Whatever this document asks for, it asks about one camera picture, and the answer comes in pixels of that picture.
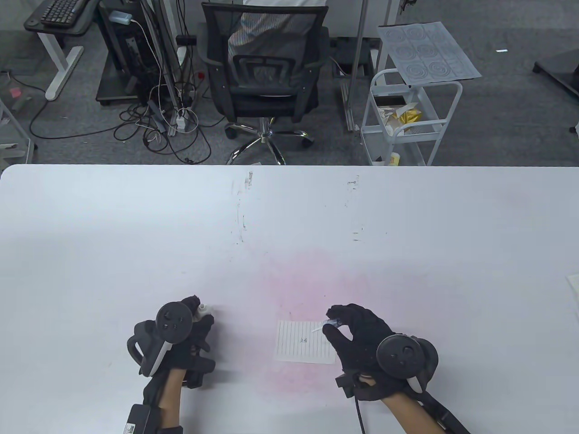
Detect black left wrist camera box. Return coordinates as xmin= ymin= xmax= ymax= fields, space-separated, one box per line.
xmin=121 ymin=403 xmax=160 ymax=434

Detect tangle of floor cables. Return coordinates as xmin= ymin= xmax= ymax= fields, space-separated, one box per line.
xmin=29 ymin=68 xmax=214 ymax=166

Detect clear correction fluid brush cap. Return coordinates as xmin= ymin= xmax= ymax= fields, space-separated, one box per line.
xmin=310 ymin=318 xmax=340 ymax=335

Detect black equipment platform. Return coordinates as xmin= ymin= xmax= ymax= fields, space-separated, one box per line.
xmin=532 ymin=48 xmax=579 ymax=98

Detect white paper sheet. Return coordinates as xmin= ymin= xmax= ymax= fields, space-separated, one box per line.
xmin=566 ymin=274 xmax=579 ymax=313

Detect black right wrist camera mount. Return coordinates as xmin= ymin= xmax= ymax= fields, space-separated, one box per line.
xmin=420 ymin=391 xmax=472 ymax=434

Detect person's right hand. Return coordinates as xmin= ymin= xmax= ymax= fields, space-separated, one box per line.
xmin=322 ymin=304 xmax=412 ymax=402

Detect person's left hand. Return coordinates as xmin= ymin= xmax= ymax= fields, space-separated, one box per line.
xmin=133 ymin=296 xmax=216 ymax=389

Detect person's left forearm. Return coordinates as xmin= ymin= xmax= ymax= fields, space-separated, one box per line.
xmin=155 ymin=368 xmax=186 ymax=428

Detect black right hand controller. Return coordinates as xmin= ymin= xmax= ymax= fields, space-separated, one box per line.
xmin=376 ymin=333 xmax=439 ymax=394

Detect black keyboard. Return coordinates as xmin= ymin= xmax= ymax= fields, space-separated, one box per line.
xmin=40 ymin=0 xmax=89 ymax=26

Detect black mesh office chair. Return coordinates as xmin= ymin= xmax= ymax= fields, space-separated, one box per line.
xmin=198 ymin=2 xmax=331 ymax=166

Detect black computer tower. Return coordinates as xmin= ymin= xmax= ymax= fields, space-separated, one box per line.
xmin=98 ymin=0 xmax=160 ymax=103

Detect aluminium stand frame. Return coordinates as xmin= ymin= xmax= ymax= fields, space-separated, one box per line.
xmin=139 ymin=0 xmax=191 ymax=137

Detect aluminium pole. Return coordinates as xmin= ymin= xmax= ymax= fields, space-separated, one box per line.
xmin=347 ymin=0 xmax=376 ymax=132

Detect lined paper with black text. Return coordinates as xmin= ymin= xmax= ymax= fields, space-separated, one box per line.
xmin=274 ymin=320 xmax=337 ymax=365

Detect person's right forearm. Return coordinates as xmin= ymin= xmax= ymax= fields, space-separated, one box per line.
xmin=379 ymin=391 xmax=442 ymax=434

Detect black floor box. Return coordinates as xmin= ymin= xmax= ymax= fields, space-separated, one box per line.
xmin=334 ymin=38 xmax=377 ymax=76

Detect circle pattern printed sheet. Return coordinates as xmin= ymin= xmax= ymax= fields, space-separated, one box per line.
xmin=377 ymin=21 xmax=484 ymax=88

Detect black hand controller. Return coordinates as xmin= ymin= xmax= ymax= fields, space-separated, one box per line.
xmin=127 ymin=302 xmax=195 ymax=377
xmin=376 ymin=333 xmax=439 ymax=394

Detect metal rack frame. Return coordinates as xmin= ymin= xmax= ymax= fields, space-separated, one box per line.
xmin=0 ymin=97 xmax=36 ymax=165

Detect white crumpled wrapper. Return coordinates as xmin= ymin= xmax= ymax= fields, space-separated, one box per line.
xmin=379 ymin=104 xmax=419 ymax=132

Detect black left hand controller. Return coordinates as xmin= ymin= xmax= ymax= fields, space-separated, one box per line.
xmin=127 ymin=302 xmax=195 ymax=377

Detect black desk white legs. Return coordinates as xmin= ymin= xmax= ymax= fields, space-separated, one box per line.
xmin=24 ymin=0 xmax=100 ymax=101

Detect white rolling cart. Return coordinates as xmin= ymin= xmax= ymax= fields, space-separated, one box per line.
xmin=360 ymin=68 xmax=464 ymax=167

